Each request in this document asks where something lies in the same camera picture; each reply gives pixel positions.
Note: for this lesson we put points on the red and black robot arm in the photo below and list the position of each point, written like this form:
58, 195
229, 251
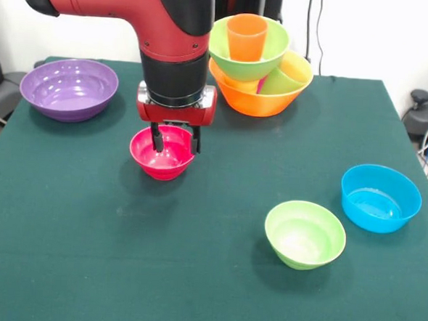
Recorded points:
163, 37

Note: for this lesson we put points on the large green bowl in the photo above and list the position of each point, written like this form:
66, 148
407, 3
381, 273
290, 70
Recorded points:
275, 44

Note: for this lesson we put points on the large orange bowl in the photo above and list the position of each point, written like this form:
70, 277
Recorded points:
261, 105

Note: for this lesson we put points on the pink bowl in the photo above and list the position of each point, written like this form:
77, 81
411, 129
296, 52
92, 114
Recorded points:
170, 161

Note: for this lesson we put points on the purple bowl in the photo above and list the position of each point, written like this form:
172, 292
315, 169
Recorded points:
69, 93

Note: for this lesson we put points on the dark green table cloth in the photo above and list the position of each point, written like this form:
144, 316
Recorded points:
121, 253

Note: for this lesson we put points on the small green bowl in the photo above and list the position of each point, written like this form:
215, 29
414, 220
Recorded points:
303, 238

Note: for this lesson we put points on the purple cup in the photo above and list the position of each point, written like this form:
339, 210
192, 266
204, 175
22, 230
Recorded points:
261, 86

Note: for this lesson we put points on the yellow cup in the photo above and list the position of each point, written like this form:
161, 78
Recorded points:
240, 85

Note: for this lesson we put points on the red-orange cup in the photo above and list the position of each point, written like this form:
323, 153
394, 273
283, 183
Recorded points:
246, 39

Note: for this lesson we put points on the green cup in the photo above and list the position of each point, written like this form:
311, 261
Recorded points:
280, 82

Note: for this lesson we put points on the blue bowl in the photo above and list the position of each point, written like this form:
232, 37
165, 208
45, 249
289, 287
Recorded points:
378, 199

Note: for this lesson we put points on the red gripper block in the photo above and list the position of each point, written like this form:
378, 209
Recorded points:
177, 114

